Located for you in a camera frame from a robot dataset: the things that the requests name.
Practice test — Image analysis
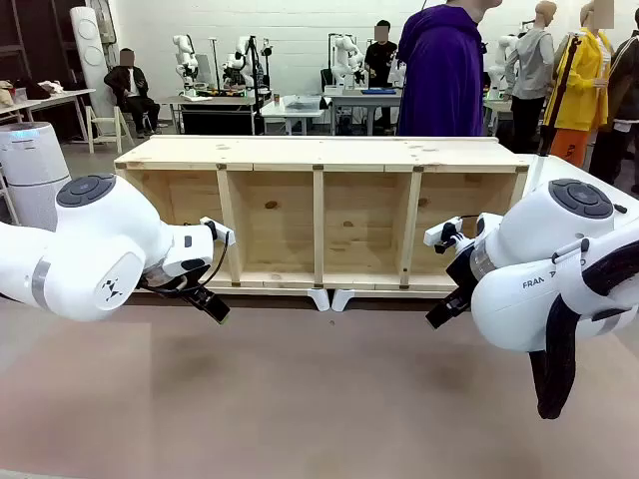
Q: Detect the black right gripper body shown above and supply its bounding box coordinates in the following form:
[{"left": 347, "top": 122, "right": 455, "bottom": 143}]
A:
[{"left": 445, "top": 238, "right": 481, "bottom": 301}]

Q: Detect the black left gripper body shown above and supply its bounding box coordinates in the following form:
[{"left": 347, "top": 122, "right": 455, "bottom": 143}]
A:
[{"left": 138, "top": 257, "right": 214, "bottom": 301}]

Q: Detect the white table beside shelf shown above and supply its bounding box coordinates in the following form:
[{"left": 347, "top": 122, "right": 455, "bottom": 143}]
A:
[{"left": 516, "top": 153, "right": 639, "bottom": 201}]

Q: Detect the light wooden step stool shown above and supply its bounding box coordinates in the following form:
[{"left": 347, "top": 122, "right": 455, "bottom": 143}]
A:
[{"left": 85, "top": 104, "right": 136, "bottom": 155}]

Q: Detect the white cylindrical air purifier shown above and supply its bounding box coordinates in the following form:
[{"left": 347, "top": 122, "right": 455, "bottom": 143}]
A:
[{"left": 0, "top": 122, "right": 72, "bottom": 234}]

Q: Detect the light wooden four-bay shelf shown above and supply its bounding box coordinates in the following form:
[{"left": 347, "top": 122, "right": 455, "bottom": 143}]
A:
[{"left": 113, "top": 134, "right": 530, "bottom": 293}]

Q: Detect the grey metal workbench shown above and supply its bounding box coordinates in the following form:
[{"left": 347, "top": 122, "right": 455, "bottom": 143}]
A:
[{"left": 158, "top": 92, "right": 262, "bottom": 137}]

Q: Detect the person in purple hoodie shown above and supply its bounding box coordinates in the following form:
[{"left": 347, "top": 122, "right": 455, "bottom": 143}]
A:
[{"left": 396, "top": 0, "right": 503, "bottom": 138}]

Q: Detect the seated person in dark jacket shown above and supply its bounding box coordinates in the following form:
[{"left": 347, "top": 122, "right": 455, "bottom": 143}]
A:
[{"left": 103, "top": 47, "right": 163, "bottom": 139}]

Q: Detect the grey workbench with blue tray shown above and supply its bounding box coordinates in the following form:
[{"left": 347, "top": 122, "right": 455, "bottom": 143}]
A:
[{"left": 322, "top": 84, "right": 404, "bottom": 137}]

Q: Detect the small white table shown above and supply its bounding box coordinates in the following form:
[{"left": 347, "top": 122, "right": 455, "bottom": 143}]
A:
[{"left": 261, "top": 95, "right": 326, "bottom": 137}]

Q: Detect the mannequin in grey hoodie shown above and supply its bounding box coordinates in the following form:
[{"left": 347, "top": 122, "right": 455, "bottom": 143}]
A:
[{"left": 504, "top": 0, "right": 558, "bottom": 156}]

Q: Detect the black tripod stand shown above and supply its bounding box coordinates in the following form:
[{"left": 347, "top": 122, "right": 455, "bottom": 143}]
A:
[{"left": 248, "top": 35, "right": 266, "bottom": 136}]

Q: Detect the mannequin in yellow raincoat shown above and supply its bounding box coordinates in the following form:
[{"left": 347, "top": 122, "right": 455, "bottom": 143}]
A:
[{"left": 540, "top": 0, "right": 616, "bottom": 169}]

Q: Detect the standing person in black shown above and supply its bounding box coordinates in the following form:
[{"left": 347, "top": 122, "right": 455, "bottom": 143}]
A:
[{"left": 363, "top": 19, "right": 401, "bottom": 134}]

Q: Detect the white tall tower air conditioner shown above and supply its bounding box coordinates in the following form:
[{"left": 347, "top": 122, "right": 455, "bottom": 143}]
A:
[{"left": 69, "top": 5, "right": 117, "bottom": 124}]

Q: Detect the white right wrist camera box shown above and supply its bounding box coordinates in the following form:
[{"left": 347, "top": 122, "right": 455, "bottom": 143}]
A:
[{"left": 423, "top": 216, "right": 466, "bottom": 255}]

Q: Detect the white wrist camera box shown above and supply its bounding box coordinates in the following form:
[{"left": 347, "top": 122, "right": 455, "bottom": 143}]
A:
[
  {"left": 199, "top": 216, "right": 237, "bottom": 248},
  {"left": 423, "top": 216, "right": 466, "bottom": 255}
]

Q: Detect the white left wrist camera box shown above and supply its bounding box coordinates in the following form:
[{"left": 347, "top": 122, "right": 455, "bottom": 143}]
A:
[{"left": 199, "top": 216, "right": 237, "bottom": 248}]

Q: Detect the black braided cable sleeve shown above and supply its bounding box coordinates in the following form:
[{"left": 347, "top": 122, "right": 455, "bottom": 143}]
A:
[{"left": 529, "top": 239, "right": 639, "bottom": 420}]

